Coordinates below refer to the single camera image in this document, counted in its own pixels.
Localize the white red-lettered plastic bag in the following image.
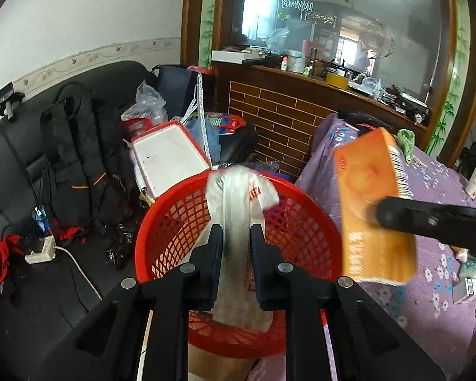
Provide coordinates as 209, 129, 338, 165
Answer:
191, 165, 279, 333

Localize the black backpack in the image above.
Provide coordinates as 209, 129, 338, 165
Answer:
40, 84, 117, 228

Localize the red plastic basket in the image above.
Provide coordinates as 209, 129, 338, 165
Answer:
135, 172, 342, 359

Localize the white red-rimmed box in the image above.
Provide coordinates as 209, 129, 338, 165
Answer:
131, 121, 211, 200

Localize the grey white medicine box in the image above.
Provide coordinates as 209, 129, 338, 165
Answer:
452, 278, 476, 304

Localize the purple floral tablecloth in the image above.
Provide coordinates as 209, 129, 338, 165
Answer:
296, 114, 476, 380

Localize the orange box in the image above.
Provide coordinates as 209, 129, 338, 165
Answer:
334, 128, 417, 285

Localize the dark blue bag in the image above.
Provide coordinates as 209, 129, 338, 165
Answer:
151, 64, 216, 119

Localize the white power strip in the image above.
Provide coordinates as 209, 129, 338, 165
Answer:
24, 235, 56, 265

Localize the teal tissue pack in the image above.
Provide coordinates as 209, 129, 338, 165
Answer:
458, 256, 476, 279

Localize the black red tool case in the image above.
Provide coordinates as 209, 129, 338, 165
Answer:
337, 109, 393, 136

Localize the black sofa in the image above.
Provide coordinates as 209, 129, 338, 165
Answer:
0, 60, 155, 380

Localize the clear plastic bag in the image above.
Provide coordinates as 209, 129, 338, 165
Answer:
121, 80, 168, 126

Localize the green cloth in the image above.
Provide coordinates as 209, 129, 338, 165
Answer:
395, 129, 415, 165

